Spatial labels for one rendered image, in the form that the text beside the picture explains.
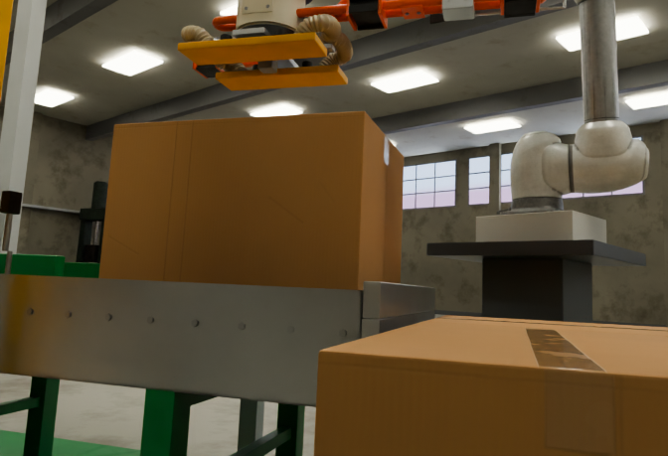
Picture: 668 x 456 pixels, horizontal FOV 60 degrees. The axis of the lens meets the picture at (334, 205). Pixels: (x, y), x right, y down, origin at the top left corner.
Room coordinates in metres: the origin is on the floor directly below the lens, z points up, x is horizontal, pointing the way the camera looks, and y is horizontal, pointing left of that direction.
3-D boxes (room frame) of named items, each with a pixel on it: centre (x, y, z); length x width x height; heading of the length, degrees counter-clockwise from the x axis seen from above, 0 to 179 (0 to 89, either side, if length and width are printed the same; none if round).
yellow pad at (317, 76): (1.49, 0.15, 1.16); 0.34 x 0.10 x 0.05; 74
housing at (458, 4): (1.26, -0.27, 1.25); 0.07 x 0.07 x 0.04; 74
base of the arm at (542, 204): (1.85, -0.63, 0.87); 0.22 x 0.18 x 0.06; 51
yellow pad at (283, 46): (1.30, 0.21, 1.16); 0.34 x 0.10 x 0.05; 74
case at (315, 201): (1.41, 0.17, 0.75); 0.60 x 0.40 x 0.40; 72
